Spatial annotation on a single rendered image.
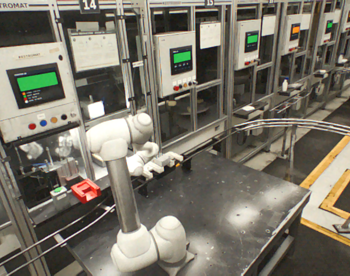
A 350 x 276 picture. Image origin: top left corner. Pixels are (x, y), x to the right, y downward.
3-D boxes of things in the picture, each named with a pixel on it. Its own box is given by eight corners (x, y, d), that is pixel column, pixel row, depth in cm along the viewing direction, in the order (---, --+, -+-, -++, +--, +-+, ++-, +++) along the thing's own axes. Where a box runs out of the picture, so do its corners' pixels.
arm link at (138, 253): (162, 267, 130) (118, 286, 122) (151, 251, 145) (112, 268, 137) (130, 116, 118) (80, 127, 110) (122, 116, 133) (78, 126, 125)
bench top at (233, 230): (167, 375, 102) (167, 369, 100) (58, 235, 173) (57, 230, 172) (311, 194, 194) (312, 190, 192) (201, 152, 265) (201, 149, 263)
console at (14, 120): (6, 144, 134) (-29, 51, 114) (-7, 131, 153) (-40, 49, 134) (82, 121, 159) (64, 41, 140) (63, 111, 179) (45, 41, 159)
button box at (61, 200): (58, 211, 153) (53, 195, 148) (53, 206, 159) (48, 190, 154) (71, 205, 158) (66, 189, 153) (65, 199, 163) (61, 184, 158)
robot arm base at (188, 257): (200, 253, 148) (199, 246, 145) (172, 279, 134) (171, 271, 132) (177, 236, 160) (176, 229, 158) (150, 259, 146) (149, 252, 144)
